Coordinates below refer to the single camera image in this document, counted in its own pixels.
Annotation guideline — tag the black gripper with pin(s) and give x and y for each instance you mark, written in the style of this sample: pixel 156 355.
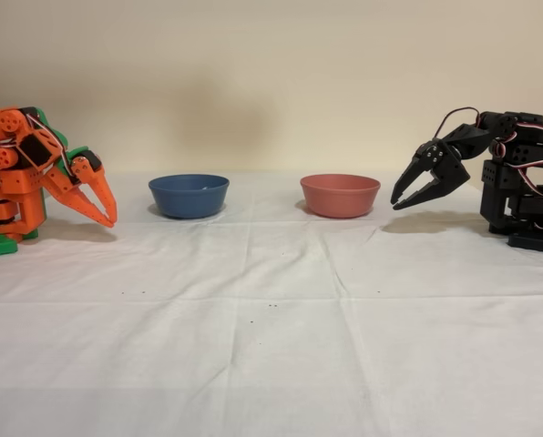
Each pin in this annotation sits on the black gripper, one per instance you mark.
pixel 445 167

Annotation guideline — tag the green orange gripper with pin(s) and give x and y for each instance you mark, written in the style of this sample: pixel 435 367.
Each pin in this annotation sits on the green orange gripper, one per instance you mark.
pixel 86 178

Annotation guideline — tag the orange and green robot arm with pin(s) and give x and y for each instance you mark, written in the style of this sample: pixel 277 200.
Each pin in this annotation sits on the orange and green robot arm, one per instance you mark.
pixel 12 182

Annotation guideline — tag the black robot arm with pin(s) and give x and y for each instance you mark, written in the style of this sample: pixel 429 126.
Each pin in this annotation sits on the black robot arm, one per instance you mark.
pixel 504 182

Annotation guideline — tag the pink bowl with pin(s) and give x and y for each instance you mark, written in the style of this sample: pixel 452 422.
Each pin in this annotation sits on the pink bowl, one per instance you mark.
pixel 340 198

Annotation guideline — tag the blue bowl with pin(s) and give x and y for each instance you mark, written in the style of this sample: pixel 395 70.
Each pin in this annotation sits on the blue bowl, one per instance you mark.
pixel 188 200

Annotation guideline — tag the white tablecloth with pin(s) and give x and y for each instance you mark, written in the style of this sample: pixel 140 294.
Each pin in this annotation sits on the white tablecloth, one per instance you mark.
pixel 271 341

